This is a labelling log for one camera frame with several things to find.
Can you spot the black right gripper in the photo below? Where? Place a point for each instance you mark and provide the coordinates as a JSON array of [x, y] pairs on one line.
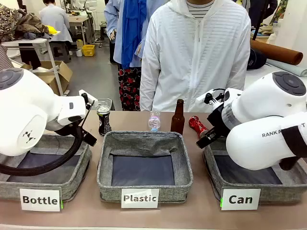
[[217, 119]]

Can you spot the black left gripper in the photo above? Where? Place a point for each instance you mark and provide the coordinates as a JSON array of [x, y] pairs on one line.
[[69, 125]]

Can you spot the red crushed drink can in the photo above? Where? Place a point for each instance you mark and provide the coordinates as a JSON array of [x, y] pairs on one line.
[[197, 125]]

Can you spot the black crushed drink can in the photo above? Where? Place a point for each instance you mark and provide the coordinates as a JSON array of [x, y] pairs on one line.
[[104, 124]]

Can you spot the brown glass bottle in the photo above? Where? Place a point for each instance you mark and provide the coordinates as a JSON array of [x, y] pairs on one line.
[[177, 119]]

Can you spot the small clear plastic bottle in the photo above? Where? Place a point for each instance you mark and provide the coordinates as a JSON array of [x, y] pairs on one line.
[[154, 121]]

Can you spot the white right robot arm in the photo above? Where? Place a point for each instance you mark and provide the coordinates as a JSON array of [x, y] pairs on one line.
[[251, 143]]

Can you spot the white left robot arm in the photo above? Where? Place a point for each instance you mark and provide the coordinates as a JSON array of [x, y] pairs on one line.
[[24, 107]]

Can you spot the grey fabric basket labelled Bottle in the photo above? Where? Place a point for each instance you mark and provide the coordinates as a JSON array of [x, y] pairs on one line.
[[76, 172]]

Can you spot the grey fabric basket labelled Plastic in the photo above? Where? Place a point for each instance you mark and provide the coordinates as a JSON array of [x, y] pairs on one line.
[[144, 143]]

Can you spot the white Can label card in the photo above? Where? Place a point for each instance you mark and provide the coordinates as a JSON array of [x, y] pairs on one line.
[[240, 199]]

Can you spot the grey fabric basket labelled Can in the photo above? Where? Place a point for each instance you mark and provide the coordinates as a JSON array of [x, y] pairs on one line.
[[275, 191]]

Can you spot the clear glass bin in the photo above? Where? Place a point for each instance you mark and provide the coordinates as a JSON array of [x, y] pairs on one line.
[[105, 102]]

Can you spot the brown cardboard box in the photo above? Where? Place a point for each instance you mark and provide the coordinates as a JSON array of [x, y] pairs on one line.
[[63, 72]]

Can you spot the black red floral trousers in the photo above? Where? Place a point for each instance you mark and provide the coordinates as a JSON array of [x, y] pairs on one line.
[[129, 88]]

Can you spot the small white bucket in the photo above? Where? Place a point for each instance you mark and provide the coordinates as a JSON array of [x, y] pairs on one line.
[[79, 53]]

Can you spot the black stool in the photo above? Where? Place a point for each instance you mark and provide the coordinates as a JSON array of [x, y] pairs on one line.
[[60, 51]]

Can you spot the yellow plastic crate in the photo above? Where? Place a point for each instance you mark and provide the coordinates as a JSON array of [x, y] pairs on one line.
[[88, 50]]

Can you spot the white Bottle label card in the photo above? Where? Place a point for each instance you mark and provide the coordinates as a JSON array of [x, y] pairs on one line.
[[40, 200]]

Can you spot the person in white jacket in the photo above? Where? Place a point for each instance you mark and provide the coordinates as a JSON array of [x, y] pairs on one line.
[[192, 60]]

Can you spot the white cloth work table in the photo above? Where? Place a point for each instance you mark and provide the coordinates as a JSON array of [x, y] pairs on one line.
[[261, 73]]

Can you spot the white Plastic label card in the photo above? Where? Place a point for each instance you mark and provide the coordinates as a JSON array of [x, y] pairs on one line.
[[139, 198]]

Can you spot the checked fabric piece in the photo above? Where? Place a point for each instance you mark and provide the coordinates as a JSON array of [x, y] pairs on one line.
[[4, 58]]

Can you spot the white folding table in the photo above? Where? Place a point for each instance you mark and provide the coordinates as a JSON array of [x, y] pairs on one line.
[[28, 41]]

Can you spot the navy baseball cap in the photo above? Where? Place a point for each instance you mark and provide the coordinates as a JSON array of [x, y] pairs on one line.
[[255, 60]]

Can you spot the yellow cloth item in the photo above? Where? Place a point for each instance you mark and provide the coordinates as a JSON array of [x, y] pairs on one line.
[[52, 30]]

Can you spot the person in pale blue coat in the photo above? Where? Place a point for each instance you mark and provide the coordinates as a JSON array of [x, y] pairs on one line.
[[55, 21]]

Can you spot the white background desk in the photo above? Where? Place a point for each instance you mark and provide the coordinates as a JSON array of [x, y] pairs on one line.
[[78, 20]]

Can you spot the grey fabric roll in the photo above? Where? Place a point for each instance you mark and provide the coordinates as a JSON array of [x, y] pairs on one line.
[[287, 68]]

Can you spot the camouflage clothes pile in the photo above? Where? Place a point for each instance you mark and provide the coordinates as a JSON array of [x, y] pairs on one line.
[[21, 26]]

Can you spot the brown paper roll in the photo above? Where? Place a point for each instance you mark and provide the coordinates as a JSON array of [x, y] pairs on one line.
[[275, 51]]

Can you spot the bright blue scarf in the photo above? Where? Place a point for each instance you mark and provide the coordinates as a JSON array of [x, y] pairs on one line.
[[132, 28]]

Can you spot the person in dark clothes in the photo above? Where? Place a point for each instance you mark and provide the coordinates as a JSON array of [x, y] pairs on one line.
[[261, 12]]

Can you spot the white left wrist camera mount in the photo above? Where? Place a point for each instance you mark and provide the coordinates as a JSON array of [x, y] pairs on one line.
[[89, 98]]

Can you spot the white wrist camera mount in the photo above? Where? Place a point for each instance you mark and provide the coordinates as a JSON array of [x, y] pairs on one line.
[[204, 97], [89, 98]]

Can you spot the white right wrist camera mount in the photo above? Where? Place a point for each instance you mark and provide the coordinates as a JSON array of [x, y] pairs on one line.
[[204, 97]]

